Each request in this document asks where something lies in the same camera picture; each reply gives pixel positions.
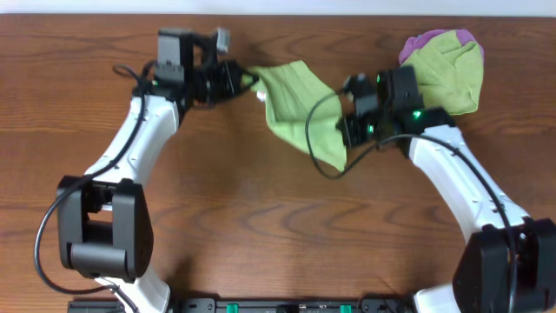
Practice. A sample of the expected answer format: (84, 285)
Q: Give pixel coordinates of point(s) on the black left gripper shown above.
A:
(228, 79)

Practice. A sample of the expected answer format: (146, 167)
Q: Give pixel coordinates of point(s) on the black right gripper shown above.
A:
(348, 125)

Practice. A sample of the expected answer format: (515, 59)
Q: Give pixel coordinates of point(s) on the light green microfiber cloth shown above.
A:
(302, 110)

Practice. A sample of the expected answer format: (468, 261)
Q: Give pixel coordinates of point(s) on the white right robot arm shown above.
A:
(508, 264)

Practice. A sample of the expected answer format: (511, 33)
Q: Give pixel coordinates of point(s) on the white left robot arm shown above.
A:
(104, 228)

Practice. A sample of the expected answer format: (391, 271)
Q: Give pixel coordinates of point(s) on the olive green folded cloth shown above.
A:
(449, 75)

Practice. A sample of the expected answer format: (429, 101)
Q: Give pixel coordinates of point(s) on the purple cloth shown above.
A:
(414, 43)

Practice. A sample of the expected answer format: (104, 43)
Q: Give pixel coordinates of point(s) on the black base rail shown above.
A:
(211, 305)

